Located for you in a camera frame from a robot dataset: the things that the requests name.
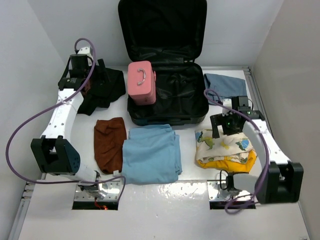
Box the black hard-shell suitcase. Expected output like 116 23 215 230
118 0 209 126

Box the brown terry towel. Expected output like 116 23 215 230
94 117 127 174

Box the aluminium frame rail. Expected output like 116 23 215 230
243 67 273 137

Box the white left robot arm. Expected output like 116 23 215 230
30 52 106 198

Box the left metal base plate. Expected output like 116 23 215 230
74 181 121 202

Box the light blue cloth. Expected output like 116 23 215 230
121 124 183 185

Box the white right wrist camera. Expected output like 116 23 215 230
222 98 232 113

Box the dinosaur print white cloth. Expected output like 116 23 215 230
195 129 257 173

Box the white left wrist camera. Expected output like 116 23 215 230
77 46 92 56

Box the grey-blue cloth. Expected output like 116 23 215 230
204 73 248 100

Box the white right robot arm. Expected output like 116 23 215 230
210 96 304 204

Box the metal base plate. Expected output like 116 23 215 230
74 181 121 202
207 180 251 202

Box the pink cosmetic case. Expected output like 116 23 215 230
127 60 156 106

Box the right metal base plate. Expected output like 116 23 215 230
207 180 251 202

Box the black garment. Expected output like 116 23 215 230
77 59 126 116

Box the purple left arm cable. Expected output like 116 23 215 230
5 38 127 207

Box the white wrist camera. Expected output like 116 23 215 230
77 46 92 56
222 98 232 113

